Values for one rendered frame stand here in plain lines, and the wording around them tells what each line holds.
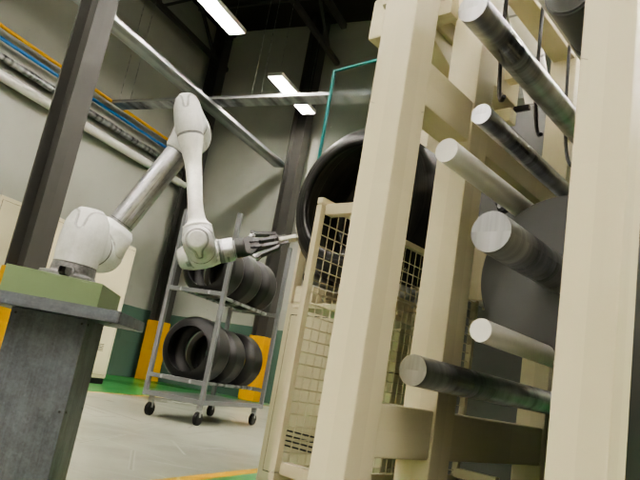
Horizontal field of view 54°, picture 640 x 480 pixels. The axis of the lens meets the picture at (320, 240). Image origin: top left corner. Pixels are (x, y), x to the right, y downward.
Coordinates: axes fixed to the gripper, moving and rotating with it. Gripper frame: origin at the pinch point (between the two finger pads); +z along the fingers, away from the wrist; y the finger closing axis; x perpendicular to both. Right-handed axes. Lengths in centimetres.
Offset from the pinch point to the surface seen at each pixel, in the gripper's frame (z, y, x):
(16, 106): -315, -678, -535
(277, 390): -12, 23, -96
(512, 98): 88, -19, 37
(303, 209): 7.6, -7.9, 6.5
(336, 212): 6, 39, 70
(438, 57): 52, -14, 66
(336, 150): 23.3, -21.7, 20.8
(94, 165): -241, -684, -708
